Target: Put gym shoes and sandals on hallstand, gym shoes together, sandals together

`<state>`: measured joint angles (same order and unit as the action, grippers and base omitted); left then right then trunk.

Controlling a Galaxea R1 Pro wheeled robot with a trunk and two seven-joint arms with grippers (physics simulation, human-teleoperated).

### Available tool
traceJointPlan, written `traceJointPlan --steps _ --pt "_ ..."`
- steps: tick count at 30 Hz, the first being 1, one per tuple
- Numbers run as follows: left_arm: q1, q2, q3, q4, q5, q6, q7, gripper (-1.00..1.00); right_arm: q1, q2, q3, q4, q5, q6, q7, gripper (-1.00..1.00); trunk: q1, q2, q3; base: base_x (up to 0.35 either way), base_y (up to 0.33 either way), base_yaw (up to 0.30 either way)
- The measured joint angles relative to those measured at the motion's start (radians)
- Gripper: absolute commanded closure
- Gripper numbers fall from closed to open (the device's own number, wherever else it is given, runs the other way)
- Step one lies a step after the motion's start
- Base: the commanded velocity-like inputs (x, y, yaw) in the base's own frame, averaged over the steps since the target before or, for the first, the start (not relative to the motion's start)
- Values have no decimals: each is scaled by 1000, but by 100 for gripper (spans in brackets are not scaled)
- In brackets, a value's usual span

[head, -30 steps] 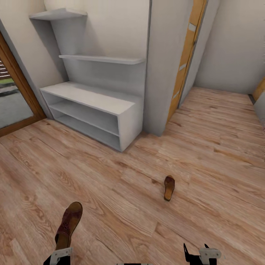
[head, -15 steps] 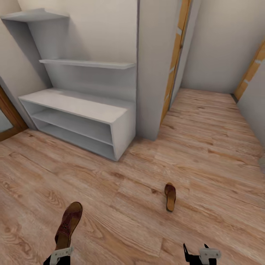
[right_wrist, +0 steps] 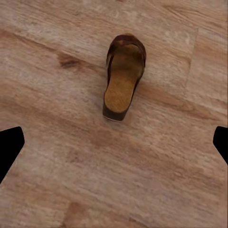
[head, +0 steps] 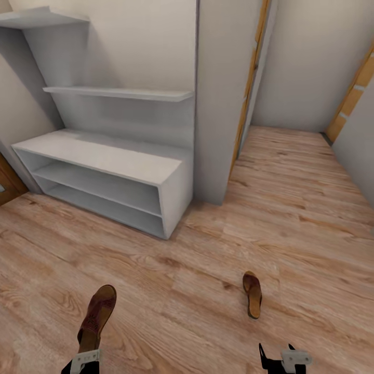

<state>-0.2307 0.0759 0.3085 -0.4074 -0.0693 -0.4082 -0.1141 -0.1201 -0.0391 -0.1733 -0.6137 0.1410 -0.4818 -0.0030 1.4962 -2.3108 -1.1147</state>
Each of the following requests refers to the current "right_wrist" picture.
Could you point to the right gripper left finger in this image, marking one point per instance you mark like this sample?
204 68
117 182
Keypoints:
11 142

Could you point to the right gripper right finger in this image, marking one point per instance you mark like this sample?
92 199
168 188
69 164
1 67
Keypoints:
220 141

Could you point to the sandal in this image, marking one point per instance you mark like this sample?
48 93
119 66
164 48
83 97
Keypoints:
125 63

